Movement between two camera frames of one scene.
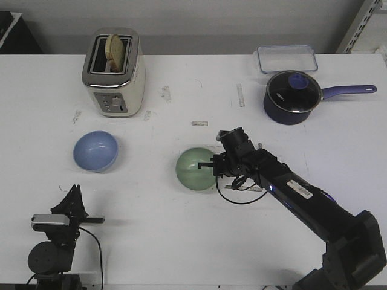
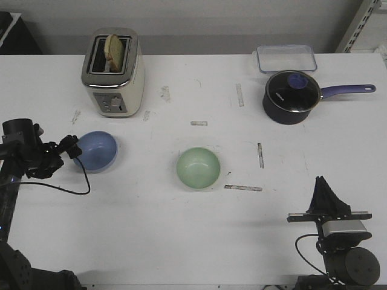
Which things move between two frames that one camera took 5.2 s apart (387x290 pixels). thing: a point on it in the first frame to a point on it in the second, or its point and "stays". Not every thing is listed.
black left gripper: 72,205 to 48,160
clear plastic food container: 285,58 stays
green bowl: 187,171 stays
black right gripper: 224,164 to 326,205
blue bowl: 95,151 stays
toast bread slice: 115,52 stays
